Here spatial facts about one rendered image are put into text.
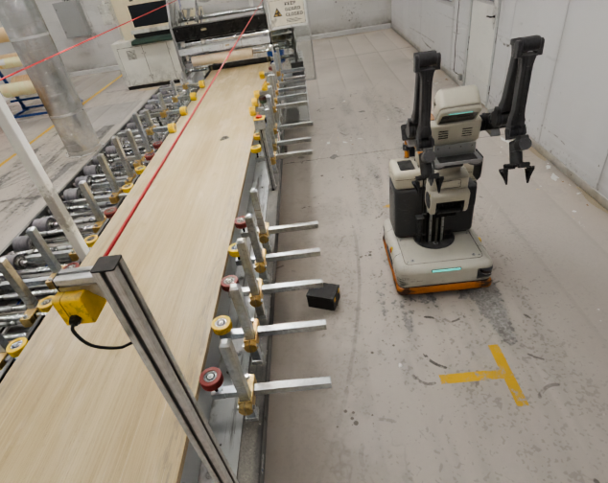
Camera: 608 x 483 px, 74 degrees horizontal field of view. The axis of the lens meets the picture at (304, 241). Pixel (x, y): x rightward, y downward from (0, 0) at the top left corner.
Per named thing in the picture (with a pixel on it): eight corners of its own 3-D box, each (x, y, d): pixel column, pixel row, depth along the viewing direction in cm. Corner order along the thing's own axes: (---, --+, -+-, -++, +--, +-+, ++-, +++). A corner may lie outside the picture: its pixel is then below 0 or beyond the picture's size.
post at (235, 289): (265, 363, 174) (239, 281, 146) (264, 370, 171) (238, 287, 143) (256, 364, 174) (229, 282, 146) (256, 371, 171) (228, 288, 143)
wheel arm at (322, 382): (331, 381, 147) (330, 374, 145) (332, 389, 144) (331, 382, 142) (215, 393, 150) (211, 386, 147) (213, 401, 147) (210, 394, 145)
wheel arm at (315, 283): (322, 284, 186) (321, 277, 184) (323, 288, 183) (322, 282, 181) (230, 294, 189) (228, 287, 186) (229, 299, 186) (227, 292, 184)
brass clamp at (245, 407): (258, 380, 152) (255, 373, 149) (255, 415, 141) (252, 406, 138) (243, 382, 152) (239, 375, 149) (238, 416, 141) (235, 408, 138)
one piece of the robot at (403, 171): (388, 232, 317) (386, 130, 268) (459, 224, 313) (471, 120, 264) (396, 259, 290) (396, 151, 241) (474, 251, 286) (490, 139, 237)
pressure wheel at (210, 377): (227, 402, 144) (220, 383, 137) (206, 405, 144) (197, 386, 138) (229, 382, 151) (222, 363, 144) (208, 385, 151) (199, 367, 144)
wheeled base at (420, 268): (382, 241, 332) (381, 216, 317) (460, 232, 327) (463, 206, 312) (397, 299, 277) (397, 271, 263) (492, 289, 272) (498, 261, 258)
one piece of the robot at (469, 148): (424, 176, 236) (426, 142, 224) (472, 171, 234) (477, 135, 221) (432, 190, 223) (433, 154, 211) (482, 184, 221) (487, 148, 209)
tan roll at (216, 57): (292, 50, 528) (292, 39, 521) (292, 52, 518) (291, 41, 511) (186, 66, 538) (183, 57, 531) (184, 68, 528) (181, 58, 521)
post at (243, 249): (267, 317, 193) (245, 236, 164) (267, 322, 190) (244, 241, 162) (260, 317, 193) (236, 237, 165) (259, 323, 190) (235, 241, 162)
